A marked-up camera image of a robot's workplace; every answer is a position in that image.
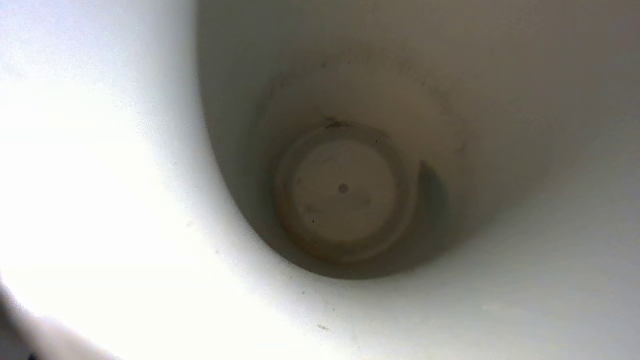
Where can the grey plastic cup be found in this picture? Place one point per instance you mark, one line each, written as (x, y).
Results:
(345, 190)

